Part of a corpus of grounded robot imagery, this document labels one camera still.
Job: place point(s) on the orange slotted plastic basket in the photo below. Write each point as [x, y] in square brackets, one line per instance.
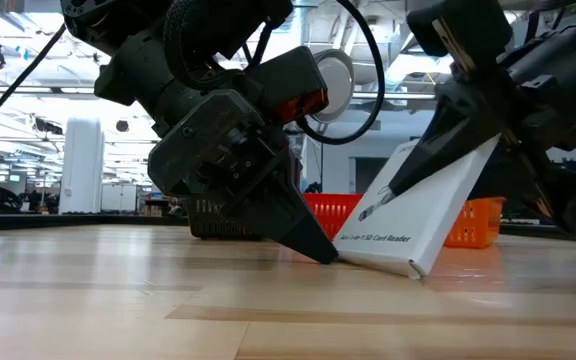
[475, 225]

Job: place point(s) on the white low cabinet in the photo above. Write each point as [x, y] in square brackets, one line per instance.
[118, 197]

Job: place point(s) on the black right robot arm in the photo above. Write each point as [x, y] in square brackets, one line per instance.
[568, 12]

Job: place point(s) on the white building column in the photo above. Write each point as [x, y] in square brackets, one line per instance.
[82, 165]

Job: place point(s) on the black slotted plastic basket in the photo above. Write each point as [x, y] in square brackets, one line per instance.
[208, 220]

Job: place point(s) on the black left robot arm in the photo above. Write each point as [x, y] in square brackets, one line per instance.
[138, 65]

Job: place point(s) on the white card reader box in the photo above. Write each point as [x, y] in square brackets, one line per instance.
[418, 225]

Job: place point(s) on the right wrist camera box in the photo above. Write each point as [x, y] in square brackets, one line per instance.
[473, 25]

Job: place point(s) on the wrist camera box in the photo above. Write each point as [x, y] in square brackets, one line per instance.
[288, 82]
[473, 25]

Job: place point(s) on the round grey duct end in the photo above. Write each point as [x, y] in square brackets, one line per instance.
[340, 82]

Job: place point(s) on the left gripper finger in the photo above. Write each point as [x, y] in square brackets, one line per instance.
[293, 220]

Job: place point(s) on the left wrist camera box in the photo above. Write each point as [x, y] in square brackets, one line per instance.
[288, 82]

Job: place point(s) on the red slotted plastic basket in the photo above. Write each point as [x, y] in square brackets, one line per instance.
[330, 212]

